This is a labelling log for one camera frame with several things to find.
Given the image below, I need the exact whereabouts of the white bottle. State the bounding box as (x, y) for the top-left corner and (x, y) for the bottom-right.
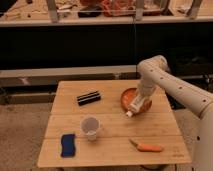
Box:
(126, 95), (145, 117)

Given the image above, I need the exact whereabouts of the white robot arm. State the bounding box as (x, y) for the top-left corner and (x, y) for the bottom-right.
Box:
(134, 55), (213, 171)

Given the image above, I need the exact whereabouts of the orange ceramic bowl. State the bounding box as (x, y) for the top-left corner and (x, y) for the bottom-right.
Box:
(120, 88), (152, 117)

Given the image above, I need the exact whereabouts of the black striped rectangular block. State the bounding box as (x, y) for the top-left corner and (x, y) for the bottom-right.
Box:
(77, 91), (101, 106)

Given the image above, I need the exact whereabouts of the white plastic cup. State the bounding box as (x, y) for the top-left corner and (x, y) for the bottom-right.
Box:
(81, 117), (100, 141)

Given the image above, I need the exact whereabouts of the wooden slatted table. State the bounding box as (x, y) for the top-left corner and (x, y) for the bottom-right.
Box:
(38, 80), (191, 168)

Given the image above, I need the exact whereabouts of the blue sponge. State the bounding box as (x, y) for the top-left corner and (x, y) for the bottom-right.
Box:
(61, 134), (76, 157)

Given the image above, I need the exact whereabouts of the orange carrot toy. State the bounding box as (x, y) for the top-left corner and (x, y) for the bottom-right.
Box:
(130, 140), (163, 152)

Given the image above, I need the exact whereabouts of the long shelf rail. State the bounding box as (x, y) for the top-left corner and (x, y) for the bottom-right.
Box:
(0, 65), (136, 78)

